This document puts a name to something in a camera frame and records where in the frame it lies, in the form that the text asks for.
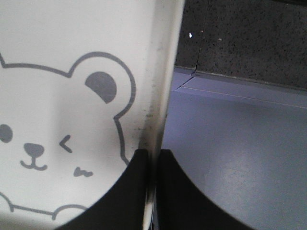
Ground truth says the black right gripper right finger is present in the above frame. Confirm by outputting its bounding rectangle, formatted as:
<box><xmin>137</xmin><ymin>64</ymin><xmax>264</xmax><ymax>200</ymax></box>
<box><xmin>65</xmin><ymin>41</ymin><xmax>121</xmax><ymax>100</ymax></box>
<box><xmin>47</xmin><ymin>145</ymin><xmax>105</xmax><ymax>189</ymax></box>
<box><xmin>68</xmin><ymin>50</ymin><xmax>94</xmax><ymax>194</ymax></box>
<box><xmin>157</xmin><ymin>149</ymin><xmax>250</xmax><ymax>230</ymax></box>

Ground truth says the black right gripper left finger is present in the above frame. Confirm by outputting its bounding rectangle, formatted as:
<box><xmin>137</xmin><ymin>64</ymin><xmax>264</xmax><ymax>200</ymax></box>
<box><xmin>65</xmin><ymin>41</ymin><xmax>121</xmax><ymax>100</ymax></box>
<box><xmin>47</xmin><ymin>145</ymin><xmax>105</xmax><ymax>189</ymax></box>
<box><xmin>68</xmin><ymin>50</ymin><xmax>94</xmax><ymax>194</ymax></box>
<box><xmin>58</xmin><ymin>149</ymin><xmax>149</xmax><ymax>230</ymax></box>

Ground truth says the cream bear serving tray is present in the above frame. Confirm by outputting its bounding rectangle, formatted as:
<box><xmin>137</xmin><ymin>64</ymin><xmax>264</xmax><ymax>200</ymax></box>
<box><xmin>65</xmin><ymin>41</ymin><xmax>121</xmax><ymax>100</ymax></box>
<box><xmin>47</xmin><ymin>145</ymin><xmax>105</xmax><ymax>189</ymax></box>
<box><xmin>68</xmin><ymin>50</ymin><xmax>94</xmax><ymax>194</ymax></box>
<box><xmin>0</xmin><ymin>0</ymin><xmax>185</xmax><ymax>230</ymax></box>

